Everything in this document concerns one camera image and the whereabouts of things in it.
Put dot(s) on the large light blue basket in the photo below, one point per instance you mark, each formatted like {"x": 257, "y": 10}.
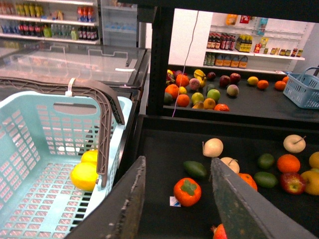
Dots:
{"x": 42, "y": 138}

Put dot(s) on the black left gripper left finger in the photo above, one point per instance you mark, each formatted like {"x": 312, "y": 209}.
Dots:
{"x": 119, "y": 214}

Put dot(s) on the glass top freezer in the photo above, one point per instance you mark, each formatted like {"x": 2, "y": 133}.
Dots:
{"x": 114, "y": 66}

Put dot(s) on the orange front tray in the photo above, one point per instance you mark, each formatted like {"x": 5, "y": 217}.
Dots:
{"x": 312, "y": 182}

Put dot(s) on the large yellow lemon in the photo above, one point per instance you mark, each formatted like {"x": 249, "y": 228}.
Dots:
{"x": 84, "y": 176}

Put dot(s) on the dark green avocado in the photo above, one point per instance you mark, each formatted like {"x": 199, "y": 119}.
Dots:
{"x": 195, "y": 169}

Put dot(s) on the green lime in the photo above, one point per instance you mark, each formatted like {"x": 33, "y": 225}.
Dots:
{"x": 265, "y": 161}
{"x": 265, "y": 179}

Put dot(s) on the white drinks shelf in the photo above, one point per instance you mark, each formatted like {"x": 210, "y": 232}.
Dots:
{"x": 51, "y": 20}

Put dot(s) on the white round pear with stem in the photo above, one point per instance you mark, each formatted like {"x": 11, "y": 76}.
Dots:
{"x": 294, "y": 143}

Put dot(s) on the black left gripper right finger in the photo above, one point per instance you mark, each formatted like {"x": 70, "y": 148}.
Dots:
{"x": 245, "y": 213}

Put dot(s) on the tangerine front tray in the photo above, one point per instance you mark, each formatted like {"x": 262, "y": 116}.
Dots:
{"x": 288, "y": 163}

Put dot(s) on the white round pear left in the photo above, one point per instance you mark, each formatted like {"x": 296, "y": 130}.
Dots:
{"x": 231, "y": 163}

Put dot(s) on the orange persimmon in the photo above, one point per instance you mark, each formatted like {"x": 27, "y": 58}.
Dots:
{"x": 187, "y": 192}

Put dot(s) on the yellow apple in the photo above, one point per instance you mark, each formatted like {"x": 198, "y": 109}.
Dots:
{"x": 314, "y": 160}

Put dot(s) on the red apple front tray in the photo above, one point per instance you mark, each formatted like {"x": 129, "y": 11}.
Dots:
{"x": 292, "y": 183}

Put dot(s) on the small blue plastic basket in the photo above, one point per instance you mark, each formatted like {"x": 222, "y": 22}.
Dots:
{"x": 303, "y": 89}

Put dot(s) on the white onion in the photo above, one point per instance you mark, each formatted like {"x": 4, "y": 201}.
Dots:
{"x": 212, "y": 148}

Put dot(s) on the white condiment shelf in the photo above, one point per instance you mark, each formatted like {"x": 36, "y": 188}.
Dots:
{"x": 256, "y": 44}

